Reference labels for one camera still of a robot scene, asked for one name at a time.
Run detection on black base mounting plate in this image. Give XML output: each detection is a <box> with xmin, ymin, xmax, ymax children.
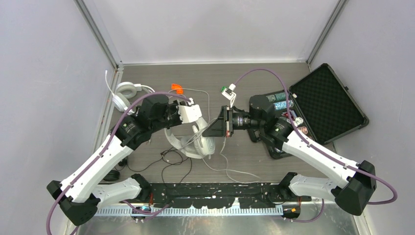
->
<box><xmin>120</xmin><ymin>182</ymin><xmax>312</xmax><ymax>210</ymax></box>

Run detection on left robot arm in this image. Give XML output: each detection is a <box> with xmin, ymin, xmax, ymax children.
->
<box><xmin>46</xmin><ymin>92</ymin><xmax>202</xmax><ymax>226</ymax></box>

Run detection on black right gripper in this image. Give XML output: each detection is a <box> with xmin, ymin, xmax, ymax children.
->
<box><xmin>203</xmin><ymin>105</ymin><xmax>264</xmax><ymax>137</ymax></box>

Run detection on red black triangular button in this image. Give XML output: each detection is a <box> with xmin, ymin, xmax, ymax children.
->
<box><xmin>282</xmin><ymin>110</ymin><xmax>298</xmax><ymax>120</ymax></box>

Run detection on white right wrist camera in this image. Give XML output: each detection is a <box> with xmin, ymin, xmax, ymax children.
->
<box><xmin>221</xmin><ymin>84</ymin><xmax>236</xmax><ymax>108</ymax></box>

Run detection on white ten poker chip stack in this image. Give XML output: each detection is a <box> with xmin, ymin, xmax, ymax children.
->
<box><xmin>294</xmin><ymin>117</ymin><xmax>304</xmax><ymax>127</ymax></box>

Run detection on thin black headphone cable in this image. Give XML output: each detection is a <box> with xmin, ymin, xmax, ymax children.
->
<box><xmin>113</xmin><ymin>147</ymin><xmax>193</xmax><ymax>189</ymax></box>

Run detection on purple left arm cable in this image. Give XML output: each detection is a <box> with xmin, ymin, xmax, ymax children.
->
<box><xmin>45</xmin><ymin>92</ymin><xmax>192</xmax><ymax>235</ymax></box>

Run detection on blue poker chip row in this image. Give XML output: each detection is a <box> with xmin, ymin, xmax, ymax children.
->
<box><xmin>266</xmin><ymin>93</ymin><xmax>294</xmax><ymax>111</ymax></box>

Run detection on orange curved plastic piece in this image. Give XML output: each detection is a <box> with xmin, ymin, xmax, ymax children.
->
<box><xmin>171</xmin><ymin>83</ymin><xmax>184</xmax><ymax>94</ymax></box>

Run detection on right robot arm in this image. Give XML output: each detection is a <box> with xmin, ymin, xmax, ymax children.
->
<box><xmin>202</xmin><ymin>95</ymin><xmax>377</xmax><ymax>215</ymax></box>

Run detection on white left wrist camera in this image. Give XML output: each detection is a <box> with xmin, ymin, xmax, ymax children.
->
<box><xmin>178</xmin><ymin>98</ymin><xmax>202</xmax><ymax>123</ymax></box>

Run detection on large white grey headphones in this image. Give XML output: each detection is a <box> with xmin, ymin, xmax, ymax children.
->
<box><xmin>164</xmin><ymin>117</ymin><xmax>215</xmax><ymax>159</ymax></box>

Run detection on grey headphone cable with USB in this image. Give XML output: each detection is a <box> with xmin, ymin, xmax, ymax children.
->
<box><xmin>175</xmin><ymin>87</ymin><xmax>262</xmax><ymax>184</ymax></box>

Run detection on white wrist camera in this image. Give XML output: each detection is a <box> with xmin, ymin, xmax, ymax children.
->
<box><xmin>221</xmin><ymin>84</ymin><xmax>236</xmax><ymax>108</ymax></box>
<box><xmin>178</xmin><ymin>98</ymin><xmax>202</xmax><ymax>123</ymax></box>

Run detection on small white headphones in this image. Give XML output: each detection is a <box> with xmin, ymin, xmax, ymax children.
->
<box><xmin>111</xmin><ymin>82</ymin><xmax>155</xmax><ymax>112</ymax></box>

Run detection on black on-ear headphones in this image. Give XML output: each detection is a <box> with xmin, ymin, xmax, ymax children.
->
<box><xmin>103</xmin><ymin>157</ymin><xmax>128</xmax><ymax>182</ymax></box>

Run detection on black poker chip case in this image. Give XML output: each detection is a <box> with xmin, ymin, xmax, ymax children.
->
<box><xmin>250</xmin><ymin>64</ymin><xmax>369</xmax><ymax>145</ymax></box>

